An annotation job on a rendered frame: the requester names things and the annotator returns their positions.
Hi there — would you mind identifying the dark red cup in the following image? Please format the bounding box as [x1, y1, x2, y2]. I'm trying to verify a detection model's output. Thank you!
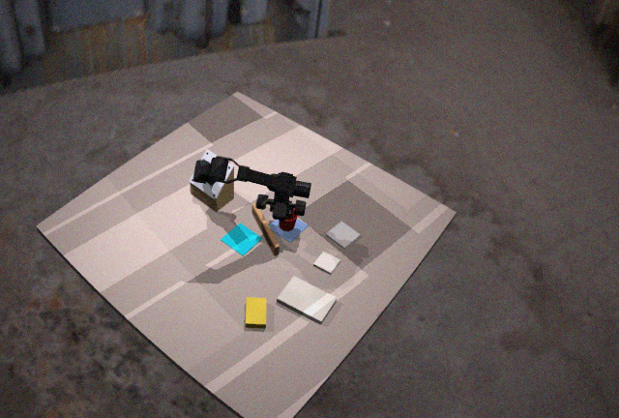
[279, 210, 298, 232]

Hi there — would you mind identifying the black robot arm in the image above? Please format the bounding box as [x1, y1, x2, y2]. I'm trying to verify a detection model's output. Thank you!
[192, 157, 311, 221]

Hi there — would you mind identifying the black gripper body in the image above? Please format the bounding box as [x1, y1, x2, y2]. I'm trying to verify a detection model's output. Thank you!
[255, 194, 306, 216]

